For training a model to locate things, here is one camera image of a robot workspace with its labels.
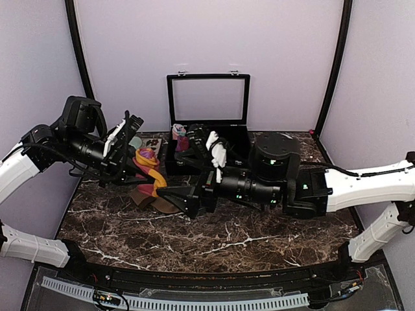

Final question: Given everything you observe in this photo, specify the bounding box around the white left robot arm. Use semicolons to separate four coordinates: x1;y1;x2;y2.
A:
1;96;150;282

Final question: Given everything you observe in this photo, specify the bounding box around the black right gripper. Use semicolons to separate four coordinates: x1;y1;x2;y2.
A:
155;146;282;220

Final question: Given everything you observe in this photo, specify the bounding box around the black compartment storage box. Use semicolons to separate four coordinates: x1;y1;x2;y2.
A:
167;73;251;168

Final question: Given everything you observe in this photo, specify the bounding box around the brown sock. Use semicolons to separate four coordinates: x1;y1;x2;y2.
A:
130;185;180;214

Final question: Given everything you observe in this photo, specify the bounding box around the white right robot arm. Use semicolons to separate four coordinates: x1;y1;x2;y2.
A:
157;125;414;281

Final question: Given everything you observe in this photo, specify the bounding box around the magenta purple rolled sock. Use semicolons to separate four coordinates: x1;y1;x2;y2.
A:
176;135;190;152

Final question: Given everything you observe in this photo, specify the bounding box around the magenta striped sock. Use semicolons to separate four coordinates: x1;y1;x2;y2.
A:
133;148;167;198

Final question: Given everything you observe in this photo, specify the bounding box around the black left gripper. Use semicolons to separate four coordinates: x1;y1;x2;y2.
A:
66;129;158;189

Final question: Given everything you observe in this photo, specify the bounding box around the pink white rolled sock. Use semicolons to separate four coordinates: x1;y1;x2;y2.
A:
172;123;186;141

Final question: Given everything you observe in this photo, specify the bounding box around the black corner post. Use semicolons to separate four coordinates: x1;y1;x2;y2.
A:
313;0;353;139
64;0;97;100

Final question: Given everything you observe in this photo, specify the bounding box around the black left corner post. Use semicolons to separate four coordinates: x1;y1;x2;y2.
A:
64;0;97;100

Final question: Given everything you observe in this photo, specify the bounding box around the black right corner post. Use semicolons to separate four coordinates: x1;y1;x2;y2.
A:
313;0;353;139

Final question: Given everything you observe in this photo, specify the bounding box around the white perforated front rail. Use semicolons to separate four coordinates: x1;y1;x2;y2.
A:
40;277;310;310

